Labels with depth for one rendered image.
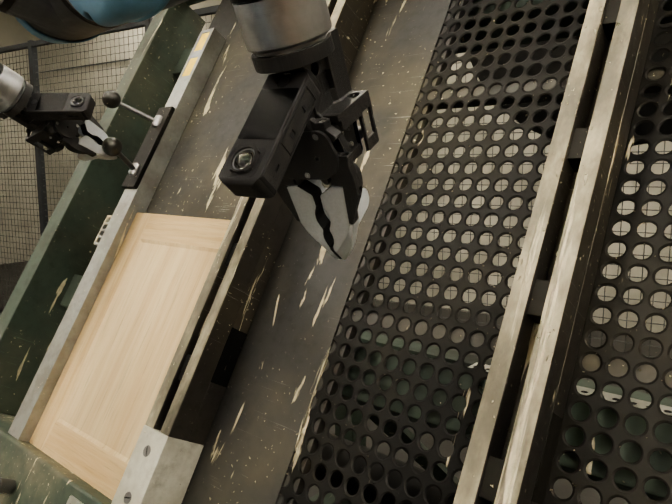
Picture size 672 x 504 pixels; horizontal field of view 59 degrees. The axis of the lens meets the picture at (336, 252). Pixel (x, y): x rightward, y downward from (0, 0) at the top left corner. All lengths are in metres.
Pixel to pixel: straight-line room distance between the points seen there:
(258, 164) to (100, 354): 0.79
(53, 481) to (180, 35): 1.12
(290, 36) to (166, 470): 0.63
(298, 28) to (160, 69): 1.17
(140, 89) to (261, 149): 1.15
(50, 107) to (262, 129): 0.74
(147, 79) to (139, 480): 1.03
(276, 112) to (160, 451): 0.55
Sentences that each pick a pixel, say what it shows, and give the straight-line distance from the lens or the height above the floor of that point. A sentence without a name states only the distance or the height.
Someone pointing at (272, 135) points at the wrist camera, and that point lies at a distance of 0.48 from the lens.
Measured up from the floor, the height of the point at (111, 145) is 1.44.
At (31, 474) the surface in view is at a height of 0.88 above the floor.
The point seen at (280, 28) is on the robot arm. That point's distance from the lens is 0.49.
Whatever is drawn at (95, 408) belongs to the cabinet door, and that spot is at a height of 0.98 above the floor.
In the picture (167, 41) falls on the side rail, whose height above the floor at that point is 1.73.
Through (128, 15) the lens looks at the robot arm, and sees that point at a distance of 0.43.
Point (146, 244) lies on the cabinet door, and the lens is 1.23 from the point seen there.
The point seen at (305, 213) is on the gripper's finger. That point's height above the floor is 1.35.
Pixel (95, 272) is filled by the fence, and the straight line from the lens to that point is 1.28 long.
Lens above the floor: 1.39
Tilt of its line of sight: 8 degrees down
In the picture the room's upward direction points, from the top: straight up
